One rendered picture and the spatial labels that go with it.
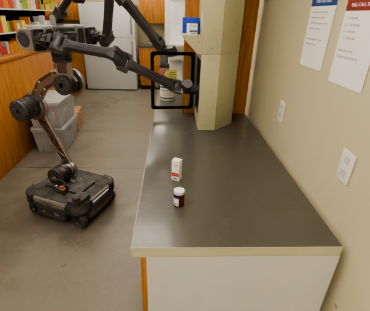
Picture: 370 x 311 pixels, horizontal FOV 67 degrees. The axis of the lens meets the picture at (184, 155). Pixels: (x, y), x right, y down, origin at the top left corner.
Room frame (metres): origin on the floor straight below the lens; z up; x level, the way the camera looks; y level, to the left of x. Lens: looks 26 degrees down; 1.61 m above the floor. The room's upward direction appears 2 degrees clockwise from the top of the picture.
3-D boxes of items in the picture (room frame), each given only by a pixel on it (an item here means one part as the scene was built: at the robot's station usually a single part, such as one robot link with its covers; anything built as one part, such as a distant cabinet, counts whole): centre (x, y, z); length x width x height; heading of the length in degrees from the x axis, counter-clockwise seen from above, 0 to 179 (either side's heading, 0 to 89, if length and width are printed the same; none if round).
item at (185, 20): (1.96, -0.01, 1.56); 0.10 x 0.10 x 0.09; 3
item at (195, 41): (1.88, -0.01, 1.46); 0.32 x 0.11 x 0.10; 3
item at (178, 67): (2.00, 0.11, 1.19); 0.30 x 0.01 x 0.40; 101
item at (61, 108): (3.44, 1.70, 0.49); 0.60 x 0.42 x 0.33; 3
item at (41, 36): (1.77, 0.86, 1.45); 0.09 x 0.08 x 0.12; 160
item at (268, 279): (1.71, -0.14, 0.45); 2.05 x 0.67 x 0.90; 3
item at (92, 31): (2.24, 0.69, 1.45); 0.09 x 0.08 x 0.12; 160
